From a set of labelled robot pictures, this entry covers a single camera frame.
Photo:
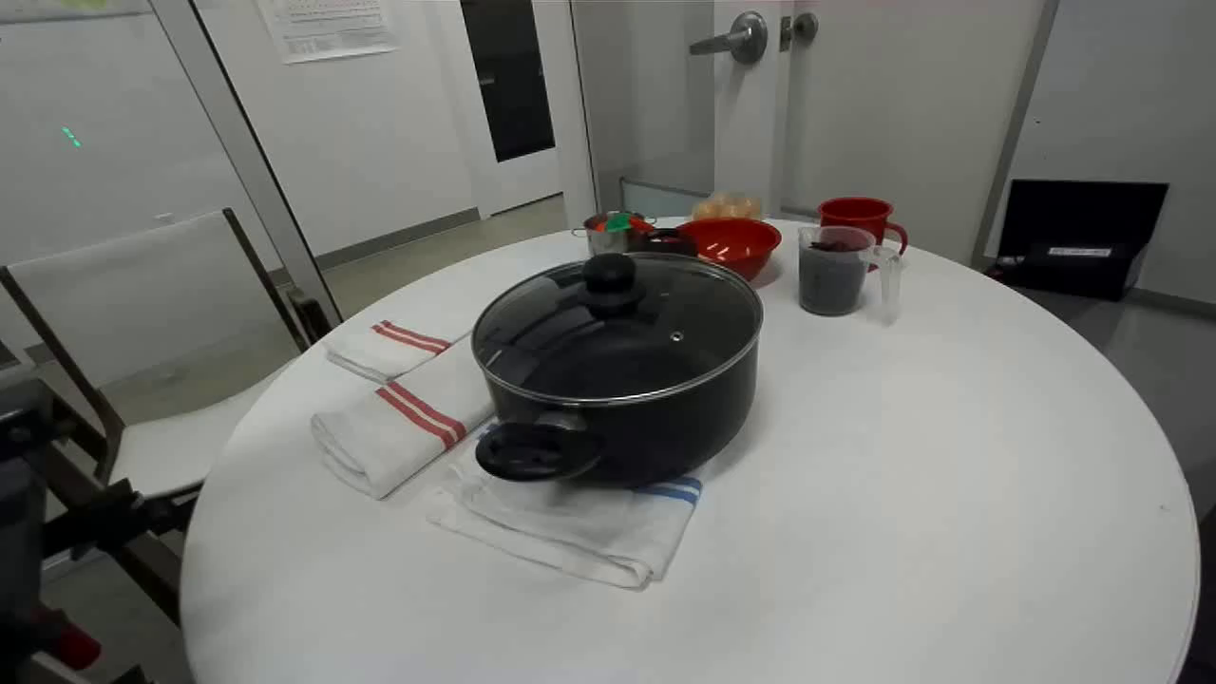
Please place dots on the glass lid with black knob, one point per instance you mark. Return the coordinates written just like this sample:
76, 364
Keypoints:
619, 326

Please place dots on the black cooking pot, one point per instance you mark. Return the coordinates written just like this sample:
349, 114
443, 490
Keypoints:
627, 440

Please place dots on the blue striped towel under pot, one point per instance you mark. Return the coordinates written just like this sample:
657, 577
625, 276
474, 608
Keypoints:
598, 532

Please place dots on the red striped towel near pot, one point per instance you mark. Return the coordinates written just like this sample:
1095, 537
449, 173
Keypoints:
399, 425

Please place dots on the metal tin with colourful items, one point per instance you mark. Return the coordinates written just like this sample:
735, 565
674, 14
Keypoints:
619, 228

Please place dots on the red plastic bowl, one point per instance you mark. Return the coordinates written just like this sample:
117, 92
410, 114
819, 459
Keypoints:
735, 242

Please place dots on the beige bread roll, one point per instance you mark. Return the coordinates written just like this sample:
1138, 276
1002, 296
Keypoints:
726, 206

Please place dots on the red striped towel far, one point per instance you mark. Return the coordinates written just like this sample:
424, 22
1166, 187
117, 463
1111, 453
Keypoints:
386, 349

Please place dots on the grey translucent cup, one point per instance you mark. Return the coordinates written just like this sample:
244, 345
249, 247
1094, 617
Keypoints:
829, 268

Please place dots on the red mug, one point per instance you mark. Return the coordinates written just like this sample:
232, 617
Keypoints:
861, 220

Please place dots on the round silver door lock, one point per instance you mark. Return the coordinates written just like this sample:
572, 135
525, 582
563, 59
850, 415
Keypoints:
801, 31

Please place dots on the black box on floor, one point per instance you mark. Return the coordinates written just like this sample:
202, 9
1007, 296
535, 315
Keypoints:
1077, 237

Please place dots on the silver door lever handle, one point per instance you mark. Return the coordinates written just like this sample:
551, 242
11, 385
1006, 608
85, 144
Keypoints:
747, 40

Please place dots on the white chair with dark frame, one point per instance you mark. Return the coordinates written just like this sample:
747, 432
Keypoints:
170, 334

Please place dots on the black camera tripod stand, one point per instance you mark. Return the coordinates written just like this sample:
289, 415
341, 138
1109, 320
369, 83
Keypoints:
50, 505

